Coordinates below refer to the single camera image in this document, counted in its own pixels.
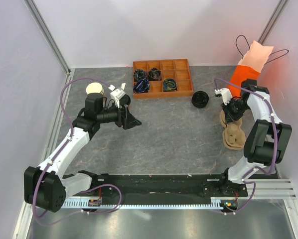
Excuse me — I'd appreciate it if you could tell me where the black brown rolled tie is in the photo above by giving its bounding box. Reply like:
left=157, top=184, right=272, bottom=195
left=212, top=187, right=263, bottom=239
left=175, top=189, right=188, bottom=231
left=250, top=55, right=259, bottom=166
left=148, top=68, right=161, bottom=81

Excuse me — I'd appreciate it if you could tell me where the blue striped rolled tie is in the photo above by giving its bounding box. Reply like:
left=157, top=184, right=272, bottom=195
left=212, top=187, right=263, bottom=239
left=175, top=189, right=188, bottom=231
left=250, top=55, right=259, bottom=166
left=133, top=79, right=150, bottom=94

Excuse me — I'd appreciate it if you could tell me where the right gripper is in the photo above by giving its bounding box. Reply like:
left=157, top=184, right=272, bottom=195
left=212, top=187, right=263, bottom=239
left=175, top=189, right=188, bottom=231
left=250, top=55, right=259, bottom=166
left=221, top=98, right=250, bottom=124

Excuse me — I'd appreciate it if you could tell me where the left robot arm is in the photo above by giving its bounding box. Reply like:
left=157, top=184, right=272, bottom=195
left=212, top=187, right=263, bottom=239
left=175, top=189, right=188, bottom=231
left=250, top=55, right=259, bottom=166
left=24, top=93, right=142, bottom=212

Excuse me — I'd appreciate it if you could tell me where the green yellow rolled tie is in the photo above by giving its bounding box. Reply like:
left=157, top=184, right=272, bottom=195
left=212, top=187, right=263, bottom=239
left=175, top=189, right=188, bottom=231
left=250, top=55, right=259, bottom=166
left=162, top=78, right=177, bottom=92

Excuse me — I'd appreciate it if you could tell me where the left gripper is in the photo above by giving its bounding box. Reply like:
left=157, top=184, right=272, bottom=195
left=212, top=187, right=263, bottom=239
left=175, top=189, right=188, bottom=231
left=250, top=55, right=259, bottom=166
left=97, top=99, right=142, bottom=130

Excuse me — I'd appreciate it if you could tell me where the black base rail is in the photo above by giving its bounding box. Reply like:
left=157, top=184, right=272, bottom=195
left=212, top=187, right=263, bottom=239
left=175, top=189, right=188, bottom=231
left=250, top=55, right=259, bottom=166
left=83, top=174, right=248, bottom=205

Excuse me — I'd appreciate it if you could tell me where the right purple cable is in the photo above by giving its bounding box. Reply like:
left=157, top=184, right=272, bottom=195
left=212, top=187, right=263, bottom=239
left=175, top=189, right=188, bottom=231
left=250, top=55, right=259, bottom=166
left=213, top=78, right=281, bottom=215

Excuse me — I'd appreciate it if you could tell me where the cardboard cup carrier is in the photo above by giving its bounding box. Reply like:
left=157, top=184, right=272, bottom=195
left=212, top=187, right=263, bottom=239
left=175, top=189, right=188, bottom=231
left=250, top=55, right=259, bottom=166
left=219, top=111, right=246, bottom=150

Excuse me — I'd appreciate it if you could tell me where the stack of paper cups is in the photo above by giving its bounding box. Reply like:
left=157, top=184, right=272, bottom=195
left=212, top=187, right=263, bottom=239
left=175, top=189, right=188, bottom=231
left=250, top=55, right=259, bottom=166
left=86, top=82, right=104, bottom=95

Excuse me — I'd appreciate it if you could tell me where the dark patterned rolled tie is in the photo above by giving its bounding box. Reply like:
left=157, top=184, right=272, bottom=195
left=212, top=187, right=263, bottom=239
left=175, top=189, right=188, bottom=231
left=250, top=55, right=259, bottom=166
left=134, top=69, right=147, bottom=82

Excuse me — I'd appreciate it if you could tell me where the white cable duct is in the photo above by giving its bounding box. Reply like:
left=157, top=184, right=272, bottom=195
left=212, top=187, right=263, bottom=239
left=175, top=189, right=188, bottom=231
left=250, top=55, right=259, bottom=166
left=64, top=198, right=242, bottom=210

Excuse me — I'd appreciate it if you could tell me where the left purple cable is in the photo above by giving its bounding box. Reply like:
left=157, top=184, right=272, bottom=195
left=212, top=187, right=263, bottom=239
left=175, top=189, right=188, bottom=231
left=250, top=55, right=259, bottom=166
left=32, top=77, right=122, bottom=226

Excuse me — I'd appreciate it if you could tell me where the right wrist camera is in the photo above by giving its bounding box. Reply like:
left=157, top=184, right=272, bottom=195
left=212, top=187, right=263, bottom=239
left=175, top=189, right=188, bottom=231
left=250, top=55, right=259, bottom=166
left=214, top=88, right=233, bottom=105

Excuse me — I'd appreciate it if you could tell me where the purple cable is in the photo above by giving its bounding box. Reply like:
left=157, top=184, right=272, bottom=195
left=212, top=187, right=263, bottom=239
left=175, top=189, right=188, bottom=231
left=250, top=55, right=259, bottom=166
left=213, top=78, right=281, bottom=215
left=32, top=77, right=122, bottom=226

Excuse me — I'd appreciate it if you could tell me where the black cup lid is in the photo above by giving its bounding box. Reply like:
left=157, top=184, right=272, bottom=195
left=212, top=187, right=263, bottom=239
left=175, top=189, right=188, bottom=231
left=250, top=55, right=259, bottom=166
left=120, top=94, right=131, bottom=106

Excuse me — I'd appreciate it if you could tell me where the orange paper bag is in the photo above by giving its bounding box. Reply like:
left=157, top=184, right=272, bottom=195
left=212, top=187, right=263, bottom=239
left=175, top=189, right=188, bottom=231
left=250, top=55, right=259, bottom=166
left=226, top=34, right=289, bottom=98

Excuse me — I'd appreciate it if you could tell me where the stack of black lids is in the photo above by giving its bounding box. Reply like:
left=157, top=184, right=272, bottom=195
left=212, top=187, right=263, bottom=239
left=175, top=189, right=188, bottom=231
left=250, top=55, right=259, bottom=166
left=191, top=91, right=209, bottom=109

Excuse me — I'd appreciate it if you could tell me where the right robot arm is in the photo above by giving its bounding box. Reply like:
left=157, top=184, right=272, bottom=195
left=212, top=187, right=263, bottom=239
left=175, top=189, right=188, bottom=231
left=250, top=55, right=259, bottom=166
left=217, top=79, right=292, bottom=196

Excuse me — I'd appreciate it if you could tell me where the wooden compartment tray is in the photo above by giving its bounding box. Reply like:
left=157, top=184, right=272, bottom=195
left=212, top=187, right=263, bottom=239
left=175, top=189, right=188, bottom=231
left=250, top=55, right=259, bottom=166
left=132, top=59, right=193, bottom=100

